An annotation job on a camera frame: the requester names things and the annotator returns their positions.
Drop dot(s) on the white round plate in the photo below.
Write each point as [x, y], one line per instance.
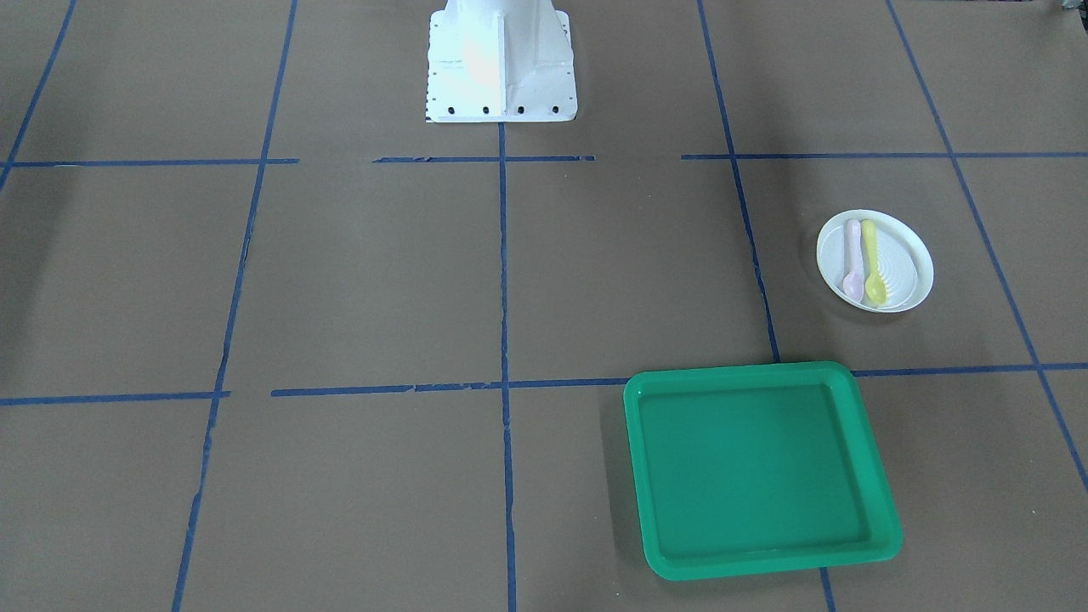
[906, 264]

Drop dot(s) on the pink plastic spoon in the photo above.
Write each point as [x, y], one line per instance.
[853, 282]

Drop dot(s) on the green plastic tray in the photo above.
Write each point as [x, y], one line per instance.
[757, 469]

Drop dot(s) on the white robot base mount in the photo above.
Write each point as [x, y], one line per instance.
[500, 61]

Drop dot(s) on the yellow plastic spoon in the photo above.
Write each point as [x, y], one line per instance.
[875, 286]

